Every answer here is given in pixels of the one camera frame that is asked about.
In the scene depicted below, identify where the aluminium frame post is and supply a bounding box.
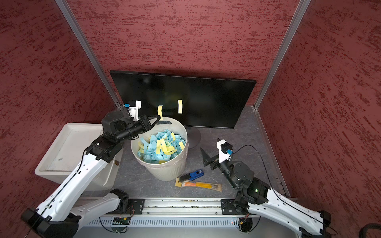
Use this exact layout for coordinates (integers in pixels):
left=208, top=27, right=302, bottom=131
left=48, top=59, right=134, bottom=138
left=55, top=0, right=121, bottom=108
left=254, top=0, right=311, bottom=111

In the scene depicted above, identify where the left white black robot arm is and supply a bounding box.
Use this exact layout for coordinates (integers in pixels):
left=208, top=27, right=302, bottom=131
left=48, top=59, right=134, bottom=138
left=21, top=111, right=161, bottom=238

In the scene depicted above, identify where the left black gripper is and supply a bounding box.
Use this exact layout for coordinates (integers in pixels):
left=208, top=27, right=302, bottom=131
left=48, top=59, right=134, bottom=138
left=115, top=115, right=161, bottom=143

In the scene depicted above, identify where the white waste basket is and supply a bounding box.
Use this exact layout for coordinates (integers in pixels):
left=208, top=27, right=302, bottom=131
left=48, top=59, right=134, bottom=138
left=131, top=117, right=189, bottom=181

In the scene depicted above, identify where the right aluminium frame post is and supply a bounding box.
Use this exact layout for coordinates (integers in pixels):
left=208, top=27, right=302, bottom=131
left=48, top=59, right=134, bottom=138
left=254, top=0, right=311, bottom=111

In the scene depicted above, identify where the blue and black stapler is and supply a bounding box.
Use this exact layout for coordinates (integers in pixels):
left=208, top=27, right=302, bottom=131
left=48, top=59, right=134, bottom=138
left=179, top=169, right=204, bottom=182

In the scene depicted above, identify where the white styrofoam box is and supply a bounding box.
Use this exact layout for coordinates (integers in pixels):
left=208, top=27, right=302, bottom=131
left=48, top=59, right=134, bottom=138
left=35, top=123, right=123, bottom=191

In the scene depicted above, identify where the yellow sticky note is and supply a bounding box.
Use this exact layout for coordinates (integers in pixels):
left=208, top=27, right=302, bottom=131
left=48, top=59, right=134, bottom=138
left=178, top=100, right=183, bottom=114
left=157, top=105, right=163, bottom=120

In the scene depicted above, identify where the black computer monitor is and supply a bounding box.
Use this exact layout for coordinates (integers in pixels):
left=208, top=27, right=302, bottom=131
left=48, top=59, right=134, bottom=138
left=110, top=70, right=257, bottom=129

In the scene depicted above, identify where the left aluminium frame post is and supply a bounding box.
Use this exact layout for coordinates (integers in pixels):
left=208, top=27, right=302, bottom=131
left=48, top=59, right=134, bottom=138
left=55, top=0, right=121, bottom=108

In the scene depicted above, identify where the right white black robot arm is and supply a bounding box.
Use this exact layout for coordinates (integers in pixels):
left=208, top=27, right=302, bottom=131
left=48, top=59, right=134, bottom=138
left=200, top=149, right=332, bottom=238

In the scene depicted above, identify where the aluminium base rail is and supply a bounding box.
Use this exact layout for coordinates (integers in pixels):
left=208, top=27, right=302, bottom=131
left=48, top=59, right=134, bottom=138
left=61, top=197, right=304, bottom=218

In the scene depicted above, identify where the pile of paper strips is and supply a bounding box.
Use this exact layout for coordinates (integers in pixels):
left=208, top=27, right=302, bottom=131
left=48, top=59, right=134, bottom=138
left=137, top=130, right=186, bottom=164

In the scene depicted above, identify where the round monitor stand base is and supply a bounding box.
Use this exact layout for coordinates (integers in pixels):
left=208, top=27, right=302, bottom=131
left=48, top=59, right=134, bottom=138
left=185, top=127, right=201, bottom=149

